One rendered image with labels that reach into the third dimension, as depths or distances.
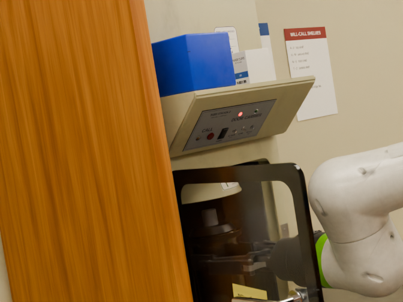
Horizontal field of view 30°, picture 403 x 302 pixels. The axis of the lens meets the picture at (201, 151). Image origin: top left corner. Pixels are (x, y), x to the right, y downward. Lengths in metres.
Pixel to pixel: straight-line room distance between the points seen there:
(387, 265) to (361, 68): 1.46
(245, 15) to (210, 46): 0.26
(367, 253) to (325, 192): 0.11
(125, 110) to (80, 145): 0.14
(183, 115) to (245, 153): 0.25
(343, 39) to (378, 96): 0.25
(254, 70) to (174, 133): 0.21
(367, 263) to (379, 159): 0.16
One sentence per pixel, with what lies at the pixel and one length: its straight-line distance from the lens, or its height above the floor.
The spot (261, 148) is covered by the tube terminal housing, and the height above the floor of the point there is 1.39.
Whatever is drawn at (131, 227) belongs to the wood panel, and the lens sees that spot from 1.20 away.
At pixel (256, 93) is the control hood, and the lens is 1.28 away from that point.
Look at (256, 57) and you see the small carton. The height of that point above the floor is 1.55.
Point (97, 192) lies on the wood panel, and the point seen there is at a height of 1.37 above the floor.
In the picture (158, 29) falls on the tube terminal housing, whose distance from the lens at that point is 1.29.
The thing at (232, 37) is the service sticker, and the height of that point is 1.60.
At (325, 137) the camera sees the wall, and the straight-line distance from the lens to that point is 2.35.
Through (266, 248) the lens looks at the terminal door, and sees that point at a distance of 1.09.
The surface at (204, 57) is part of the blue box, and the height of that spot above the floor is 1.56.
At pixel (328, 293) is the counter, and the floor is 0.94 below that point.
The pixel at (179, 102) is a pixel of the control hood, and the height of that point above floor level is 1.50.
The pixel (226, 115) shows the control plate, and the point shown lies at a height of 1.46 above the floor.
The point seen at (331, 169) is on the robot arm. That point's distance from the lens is 1.12.
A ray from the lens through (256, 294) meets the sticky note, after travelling 1.13.
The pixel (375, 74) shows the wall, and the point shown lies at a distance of 2.63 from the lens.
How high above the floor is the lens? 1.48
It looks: 3 degrees down
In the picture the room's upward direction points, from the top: 9 degrees counter-clockwise
